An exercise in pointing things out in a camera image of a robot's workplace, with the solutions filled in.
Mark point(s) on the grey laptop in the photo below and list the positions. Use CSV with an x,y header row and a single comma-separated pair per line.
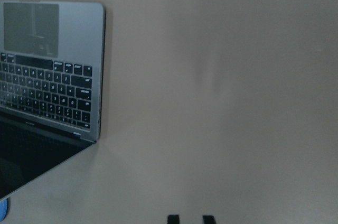
x,y
52,56

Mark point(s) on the blue desk lamp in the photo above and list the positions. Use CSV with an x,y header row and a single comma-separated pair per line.
x,y
3,209

